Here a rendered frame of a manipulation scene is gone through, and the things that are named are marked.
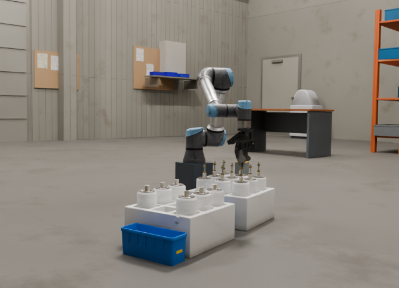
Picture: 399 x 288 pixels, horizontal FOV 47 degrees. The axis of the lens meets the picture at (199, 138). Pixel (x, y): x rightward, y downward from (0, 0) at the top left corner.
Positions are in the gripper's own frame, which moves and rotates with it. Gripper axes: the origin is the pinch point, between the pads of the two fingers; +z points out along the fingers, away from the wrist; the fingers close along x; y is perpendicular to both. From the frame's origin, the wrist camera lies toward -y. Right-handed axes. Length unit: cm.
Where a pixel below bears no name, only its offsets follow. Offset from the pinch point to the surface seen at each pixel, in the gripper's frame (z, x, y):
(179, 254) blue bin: 31, -67, 24
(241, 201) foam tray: 19.0, -6.4, 6.5
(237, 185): 11.1, -4.5, 2.1
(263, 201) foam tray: 22.3, 16.2, 4.2
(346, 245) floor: 35, 11, 59
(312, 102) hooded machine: -55, 765, -438
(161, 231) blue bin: 24, -65, 10
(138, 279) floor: 35, -90, 28
